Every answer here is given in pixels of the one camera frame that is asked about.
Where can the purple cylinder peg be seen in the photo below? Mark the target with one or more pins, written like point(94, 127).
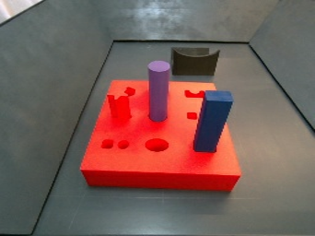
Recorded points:
point(159, 78)

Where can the black curved fixture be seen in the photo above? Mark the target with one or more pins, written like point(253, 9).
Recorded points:
point(194, 61)

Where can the red star peg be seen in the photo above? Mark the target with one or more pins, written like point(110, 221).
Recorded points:
point(119, 107)

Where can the dark blue rectangular peg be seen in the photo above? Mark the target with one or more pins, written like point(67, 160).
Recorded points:
point(213, 118)

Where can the red peg board base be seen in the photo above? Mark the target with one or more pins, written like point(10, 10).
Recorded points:
point(139, 153)

